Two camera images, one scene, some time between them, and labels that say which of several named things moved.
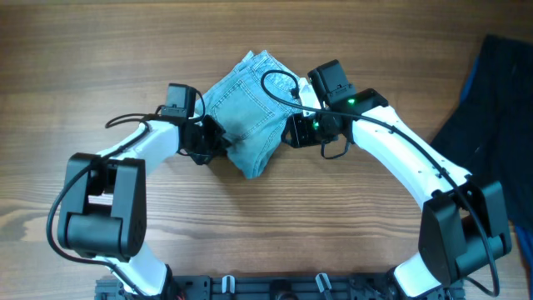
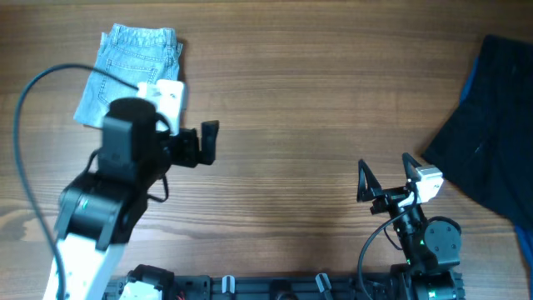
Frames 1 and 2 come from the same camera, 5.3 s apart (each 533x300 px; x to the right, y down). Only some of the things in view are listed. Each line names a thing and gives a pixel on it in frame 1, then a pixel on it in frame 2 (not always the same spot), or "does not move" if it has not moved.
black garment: [490, 136] does not move
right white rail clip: [320, 283] does not move
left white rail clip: [224, 284] does not move
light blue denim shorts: [251, 105] -> [137, 54]
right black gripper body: [312, 129] -> [390, 200]
